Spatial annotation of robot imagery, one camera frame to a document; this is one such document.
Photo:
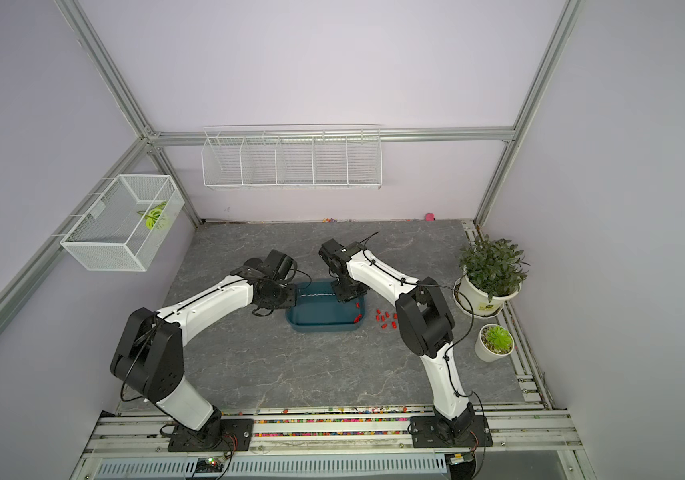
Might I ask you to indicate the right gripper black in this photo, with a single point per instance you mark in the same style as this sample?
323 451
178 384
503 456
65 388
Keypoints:
343 294

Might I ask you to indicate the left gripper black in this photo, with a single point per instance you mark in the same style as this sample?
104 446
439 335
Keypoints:
290 301

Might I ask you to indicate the teal plastic storage box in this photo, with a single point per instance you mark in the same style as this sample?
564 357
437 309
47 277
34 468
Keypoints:
318 311

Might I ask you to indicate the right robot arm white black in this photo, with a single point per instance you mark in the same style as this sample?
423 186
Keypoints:
424 319

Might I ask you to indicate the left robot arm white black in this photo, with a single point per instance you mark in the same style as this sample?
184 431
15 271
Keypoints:
150 354

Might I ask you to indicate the green toy in basket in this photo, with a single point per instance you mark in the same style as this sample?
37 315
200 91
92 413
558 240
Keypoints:
155 218

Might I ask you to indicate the white pot leafy plant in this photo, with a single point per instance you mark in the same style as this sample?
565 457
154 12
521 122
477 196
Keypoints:
493 273

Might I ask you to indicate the small white pot succulent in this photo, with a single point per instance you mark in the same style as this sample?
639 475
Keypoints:
494 343

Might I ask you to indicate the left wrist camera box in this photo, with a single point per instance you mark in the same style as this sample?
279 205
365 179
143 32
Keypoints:
277 266

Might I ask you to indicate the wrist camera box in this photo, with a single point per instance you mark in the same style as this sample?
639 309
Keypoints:
277 266
336 256

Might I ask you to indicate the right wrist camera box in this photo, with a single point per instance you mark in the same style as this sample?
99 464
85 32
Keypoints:
336 256

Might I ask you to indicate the white wire wall shelf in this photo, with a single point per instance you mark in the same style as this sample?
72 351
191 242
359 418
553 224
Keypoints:
292 156

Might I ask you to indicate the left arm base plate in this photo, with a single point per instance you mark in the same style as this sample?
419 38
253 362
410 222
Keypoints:
219 435

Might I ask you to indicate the white wire basket left wall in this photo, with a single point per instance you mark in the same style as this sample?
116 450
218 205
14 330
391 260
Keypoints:
111 236

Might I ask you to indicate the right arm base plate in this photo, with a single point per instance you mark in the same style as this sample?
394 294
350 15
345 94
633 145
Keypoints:
437 432

